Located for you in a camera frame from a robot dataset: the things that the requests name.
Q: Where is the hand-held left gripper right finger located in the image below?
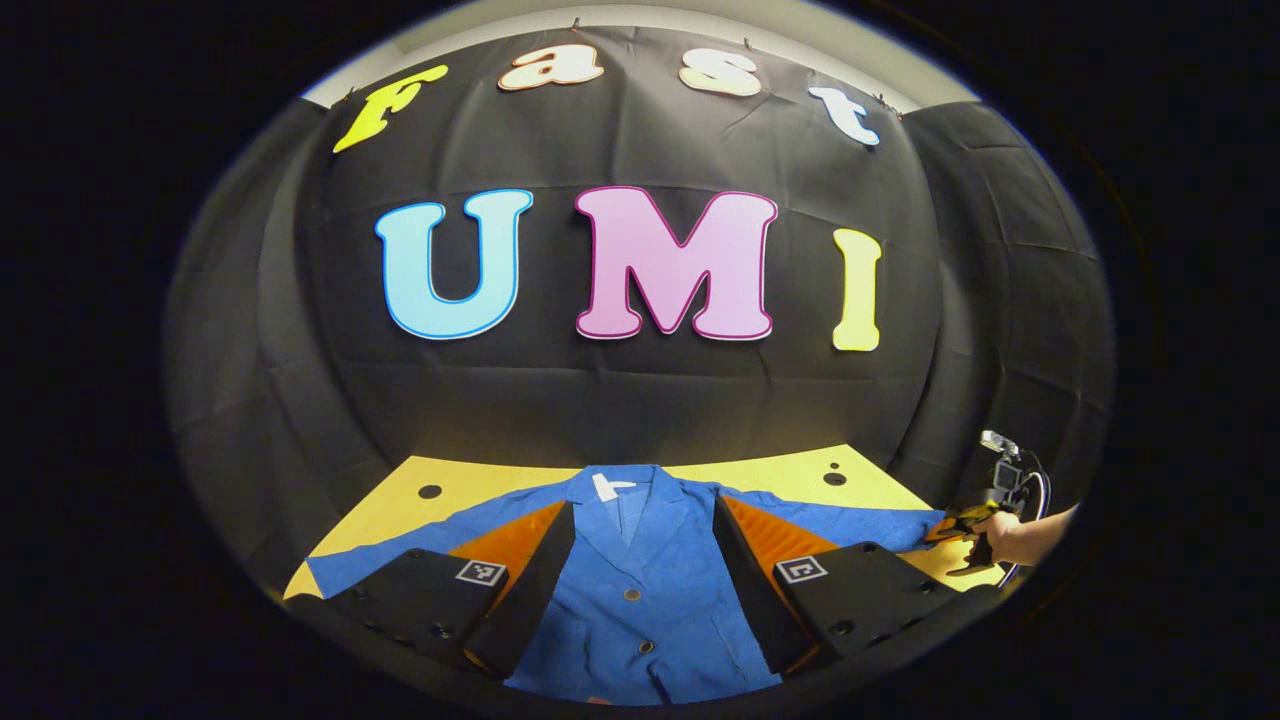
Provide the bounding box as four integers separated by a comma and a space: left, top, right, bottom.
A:
712, 492, 1001, 676

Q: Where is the blue button shirt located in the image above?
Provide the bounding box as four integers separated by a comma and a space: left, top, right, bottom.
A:
305, 463, 946, 707

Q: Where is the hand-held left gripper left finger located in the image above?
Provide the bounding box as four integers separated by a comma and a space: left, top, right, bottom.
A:
325, 500, 579, 681

